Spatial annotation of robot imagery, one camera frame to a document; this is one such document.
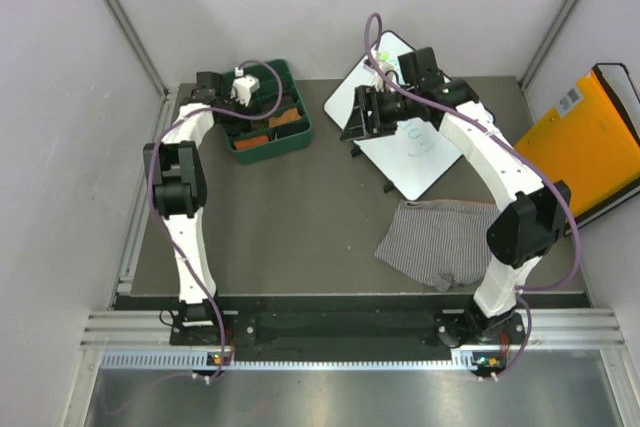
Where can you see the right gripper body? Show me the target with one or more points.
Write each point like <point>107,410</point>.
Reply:
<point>397,107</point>

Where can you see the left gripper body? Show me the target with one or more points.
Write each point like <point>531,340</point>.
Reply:
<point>231,123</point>

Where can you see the green compartment tray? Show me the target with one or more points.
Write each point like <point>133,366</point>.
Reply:
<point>289,97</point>

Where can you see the grey striped underwear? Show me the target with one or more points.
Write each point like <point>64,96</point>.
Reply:
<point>439,243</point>

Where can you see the olive green underwear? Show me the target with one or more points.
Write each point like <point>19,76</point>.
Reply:
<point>259,124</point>

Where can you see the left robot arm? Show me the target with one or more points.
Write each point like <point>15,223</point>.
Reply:
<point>176,184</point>

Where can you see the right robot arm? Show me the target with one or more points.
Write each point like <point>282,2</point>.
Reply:
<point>532,209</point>

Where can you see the white whiteboard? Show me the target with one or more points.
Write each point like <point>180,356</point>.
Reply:
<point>414,158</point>

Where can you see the orange rolled cloth front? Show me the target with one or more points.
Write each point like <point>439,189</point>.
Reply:
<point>252,142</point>

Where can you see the orange rolled cloth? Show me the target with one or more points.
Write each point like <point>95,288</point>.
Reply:
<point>288,116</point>
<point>252,142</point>

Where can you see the black rolled cloth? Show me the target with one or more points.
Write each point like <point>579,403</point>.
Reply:
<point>290,129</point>

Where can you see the orange rolled cloth back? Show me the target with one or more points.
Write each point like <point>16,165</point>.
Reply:
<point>288,116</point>

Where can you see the orange clipboard folder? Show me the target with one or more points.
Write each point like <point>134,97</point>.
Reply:
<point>590,141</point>

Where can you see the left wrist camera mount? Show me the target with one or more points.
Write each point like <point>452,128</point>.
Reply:
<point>243,89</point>

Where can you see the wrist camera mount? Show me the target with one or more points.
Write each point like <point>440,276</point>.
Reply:
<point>243,89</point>
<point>380,79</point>

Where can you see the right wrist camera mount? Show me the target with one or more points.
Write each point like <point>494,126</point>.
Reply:
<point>380,79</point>

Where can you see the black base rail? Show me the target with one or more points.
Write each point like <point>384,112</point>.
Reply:
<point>343,328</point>

